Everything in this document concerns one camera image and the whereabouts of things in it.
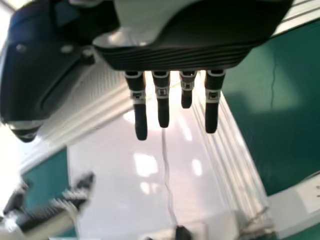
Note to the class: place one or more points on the white socket strip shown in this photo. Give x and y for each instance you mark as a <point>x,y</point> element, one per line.
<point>300,197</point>

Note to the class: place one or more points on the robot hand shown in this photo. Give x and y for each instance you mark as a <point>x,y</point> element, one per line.
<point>57,210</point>
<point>187,40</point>

